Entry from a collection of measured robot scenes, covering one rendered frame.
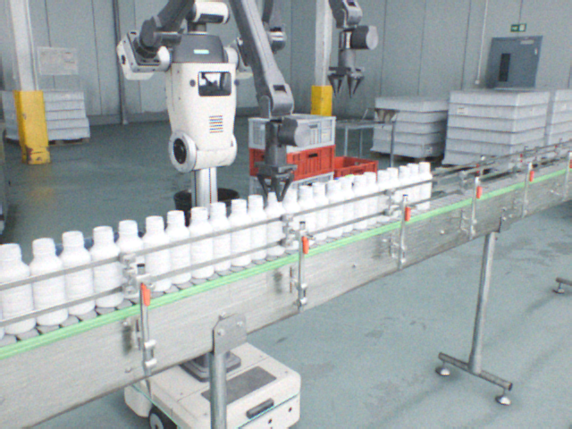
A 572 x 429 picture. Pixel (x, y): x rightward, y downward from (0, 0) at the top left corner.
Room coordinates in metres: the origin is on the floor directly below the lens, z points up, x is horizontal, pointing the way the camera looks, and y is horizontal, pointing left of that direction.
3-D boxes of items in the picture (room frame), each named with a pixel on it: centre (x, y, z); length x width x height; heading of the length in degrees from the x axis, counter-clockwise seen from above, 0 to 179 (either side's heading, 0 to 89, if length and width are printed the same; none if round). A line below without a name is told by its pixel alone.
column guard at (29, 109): (8.16, 3.82, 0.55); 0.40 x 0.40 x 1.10; 43
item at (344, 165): (4.65, -0.56, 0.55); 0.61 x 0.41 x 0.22; 135
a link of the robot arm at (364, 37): (1.73, -0.25, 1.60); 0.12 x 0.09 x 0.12; 43
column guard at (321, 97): (11.71, -0.93, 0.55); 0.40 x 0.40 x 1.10; 43
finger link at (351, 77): (1.74, -0.23, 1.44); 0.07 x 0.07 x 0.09; 42
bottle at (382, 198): (1.65, -0.34, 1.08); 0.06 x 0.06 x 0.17
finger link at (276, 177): (1.33, 0.00, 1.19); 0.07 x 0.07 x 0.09; 42
